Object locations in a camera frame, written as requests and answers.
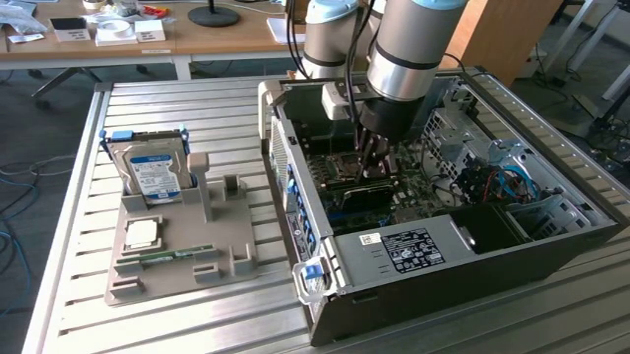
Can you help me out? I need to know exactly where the white tape roll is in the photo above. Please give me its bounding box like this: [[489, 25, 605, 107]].
[[98, 20, 134, 38]]

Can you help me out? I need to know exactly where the black cable behind case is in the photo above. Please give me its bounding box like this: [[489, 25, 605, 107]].
[[442, 53, 494, 79]]

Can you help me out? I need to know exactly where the blue floor cable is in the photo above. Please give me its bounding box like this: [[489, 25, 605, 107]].
[[0, 173, 39, 318]]

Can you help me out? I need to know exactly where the hard disk in blue caddy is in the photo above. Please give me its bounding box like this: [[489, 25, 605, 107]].
[[99, 125, 196, 205]]

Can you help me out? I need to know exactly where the green RAM stick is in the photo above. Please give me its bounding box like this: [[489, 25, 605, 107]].
[[116, 243, 216, 264]]

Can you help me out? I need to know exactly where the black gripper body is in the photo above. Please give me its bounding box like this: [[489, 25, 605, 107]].
[[357, 97, 423, 144]]

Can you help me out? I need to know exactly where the office chair base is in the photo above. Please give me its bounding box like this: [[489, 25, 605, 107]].
[[27, 65, 152, 110]]

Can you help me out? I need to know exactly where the brown cardboard box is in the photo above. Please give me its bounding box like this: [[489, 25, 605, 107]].
[[283, 0, 310, 35]]

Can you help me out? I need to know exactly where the white cube box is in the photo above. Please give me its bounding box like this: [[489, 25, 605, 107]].
[[134, 19, 167, 43]]

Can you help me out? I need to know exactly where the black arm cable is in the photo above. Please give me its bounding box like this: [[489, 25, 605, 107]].
[[286, 0, 377, 122]]

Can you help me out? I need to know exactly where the grey handle with blue latch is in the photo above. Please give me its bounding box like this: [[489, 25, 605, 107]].
[[292, 255, 333, 304]]

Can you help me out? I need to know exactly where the blue wire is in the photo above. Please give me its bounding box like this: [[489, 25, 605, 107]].
[[494, 165, 542, 203]]

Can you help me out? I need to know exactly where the white box with black top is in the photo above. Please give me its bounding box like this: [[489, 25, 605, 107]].
[[51, 17, 92, 42]]

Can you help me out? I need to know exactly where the red wire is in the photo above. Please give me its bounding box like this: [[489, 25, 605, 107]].
[[481, 170, 499, 203]]

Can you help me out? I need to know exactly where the black graphics card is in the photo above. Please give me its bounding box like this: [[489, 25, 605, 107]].
[[322, 180, 399, 215]]

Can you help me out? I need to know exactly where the CPU socket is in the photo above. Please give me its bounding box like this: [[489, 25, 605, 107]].
[[327, 151, 366, 181]]

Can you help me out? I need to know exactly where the silver CPU chip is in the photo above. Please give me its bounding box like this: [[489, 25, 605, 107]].
[[123, 220, 163, 250]]

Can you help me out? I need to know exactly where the green motherboard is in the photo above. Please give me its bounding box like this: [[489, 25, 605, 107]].
[[306, 129, 447, 234]]

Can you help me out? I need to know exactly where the white label card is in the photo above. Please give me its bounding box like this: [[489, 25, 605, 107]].
[[7, 32, 46, 44]]

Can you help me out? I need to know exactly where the flat white box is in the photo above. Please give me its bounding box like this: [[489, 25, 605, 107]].
[[95, 29, 139, 47]]

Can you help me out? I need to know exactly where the wooden cabinet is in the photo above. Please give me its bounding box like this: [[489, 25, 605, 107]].
[[441, 0, 565, 86]]

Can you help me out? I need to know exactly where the grey power supply unit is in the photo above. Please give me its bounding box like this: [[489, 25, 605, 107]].
[[322, 215, 477, 289]]

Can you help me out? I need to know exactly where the clear plastic bag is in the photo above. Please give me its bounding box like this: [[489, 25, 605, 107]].
[[0, 1, 48, 34]]

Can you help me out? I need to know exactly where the wooden desk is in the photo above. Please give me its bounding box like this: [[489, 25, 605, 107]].
[[0, 0, 447, 80]]

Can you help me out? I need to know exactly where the white paper stack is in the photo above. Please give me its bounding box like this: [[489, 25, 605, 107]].
[[266, 16, 307, 44]]

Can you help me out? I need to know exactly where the RAM stick with white label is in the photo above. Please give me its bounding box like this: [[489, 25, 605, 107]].
[[324, 176, 398, 191]]

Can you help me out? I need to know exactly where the black round lamp base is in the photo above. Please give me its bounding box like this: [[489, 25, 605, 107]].
[[187, 0, 242, 27]]

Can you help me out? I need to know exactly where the grey parts rack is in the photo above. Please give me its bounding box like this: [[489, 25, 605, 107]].
[[103, 151, 260, 308]]

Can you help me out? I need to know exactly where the metal disk bay cage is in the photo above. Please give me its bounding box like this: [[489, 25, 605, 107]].
[[422, 106, 542, 207]]

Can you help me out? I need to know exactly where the open black PC case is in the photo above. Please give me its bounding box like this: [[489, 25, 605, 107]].
[[258, 66, 630, 347]]

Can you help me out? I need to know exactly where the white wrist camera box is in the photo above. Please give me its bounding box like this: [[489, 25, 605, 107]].
[[322, 83, 370, 119]]

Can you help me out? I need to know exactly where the white floor cable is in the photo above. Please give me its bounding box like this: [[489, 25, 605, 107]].
[[0, 154, 78, 177]]

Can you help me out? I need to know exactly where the white table frame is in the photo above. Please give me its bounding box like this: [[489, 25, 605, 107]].
[[538, 0, 630, 101]]

